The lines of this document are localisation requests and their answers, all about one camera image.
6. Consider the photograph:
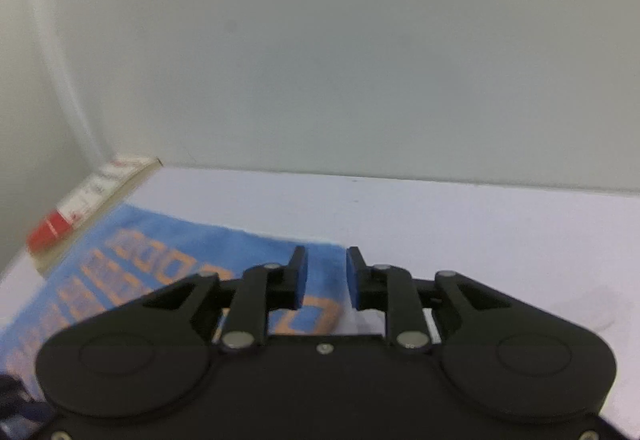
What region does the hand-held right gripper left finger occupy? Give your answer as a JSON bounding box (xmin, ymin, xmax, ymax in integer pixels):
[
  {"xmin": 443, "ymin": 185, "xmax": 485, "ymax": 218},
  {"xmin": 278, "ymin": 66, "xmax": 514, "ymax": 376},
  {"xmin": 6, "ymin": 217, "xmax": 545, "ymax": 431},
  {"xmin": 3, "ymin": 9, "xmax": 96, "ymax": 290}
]
[{"xmin": 142, "ymin": 245, "xmax": 307, "ymax": 353}]

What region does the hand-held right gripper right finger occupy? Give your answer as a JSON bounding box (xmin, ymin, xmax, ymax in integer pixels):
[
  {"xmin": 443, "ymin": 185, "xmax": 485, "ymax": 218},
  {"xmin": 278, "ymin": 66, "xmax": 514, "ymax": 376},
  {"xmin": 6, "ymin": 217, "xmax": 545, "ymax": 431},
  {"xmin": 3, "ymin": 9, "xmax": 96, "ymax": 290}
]
[{"xmin": 346, "ymin": 246, "xmax": 512, "ymax": 353}]

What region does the orange and blue patterned towel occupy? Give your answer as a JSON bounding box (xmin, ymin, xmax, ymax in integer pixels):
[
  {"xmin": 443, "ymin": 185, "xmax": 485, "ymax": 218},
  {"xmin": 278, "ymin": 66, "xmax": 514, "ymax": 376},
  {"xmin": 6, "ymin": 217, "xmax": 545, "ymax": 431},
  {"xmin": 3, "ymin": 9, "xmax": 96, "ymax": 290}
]
[{"xmin": 0, "ymin": 203, "xmax": 362, "ymax": 403}]

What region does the white box with red label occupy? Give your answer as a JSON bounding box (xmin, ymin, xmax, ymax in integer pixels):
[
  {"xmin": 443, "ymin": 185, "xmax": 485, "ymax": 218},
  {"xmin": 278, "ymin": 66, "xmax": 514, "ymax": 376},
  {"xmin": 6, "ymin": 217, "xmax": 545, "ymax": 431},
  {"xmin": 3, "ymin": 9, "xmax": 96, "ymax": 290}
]
[{"xmin": 26, "ymin": 156, "xmax": 164, "ymax": 279}]

